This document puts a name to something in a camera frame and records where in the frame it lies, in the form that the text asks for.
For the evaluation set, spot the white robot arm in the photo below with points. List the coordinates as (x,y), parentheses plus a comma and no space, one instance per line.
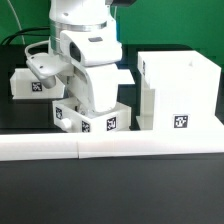
(83,49)

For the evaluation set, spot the white fiducial marker sheet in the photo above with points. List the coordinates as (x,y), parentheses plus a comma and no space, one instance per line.
(125,77)

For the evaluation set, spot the white drawer cabinet box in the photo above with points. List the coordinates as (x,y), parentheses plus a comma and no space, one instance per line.
(179,91)

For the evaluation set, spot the white drawer tray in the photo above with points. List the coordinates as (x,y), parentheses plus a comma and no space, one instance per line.
(69,120)
(24,85)

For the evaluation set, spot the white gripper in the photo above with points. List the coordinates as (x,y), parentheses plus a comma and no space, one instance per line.
(95,88)

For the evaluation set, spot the white L-shaped foam fence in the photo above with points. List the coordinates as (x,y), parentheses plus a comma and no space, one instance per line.
(208,138)

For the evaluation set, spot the white front drawer tray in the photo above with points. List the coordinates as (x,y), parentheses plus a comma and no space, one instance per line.
(69,120)

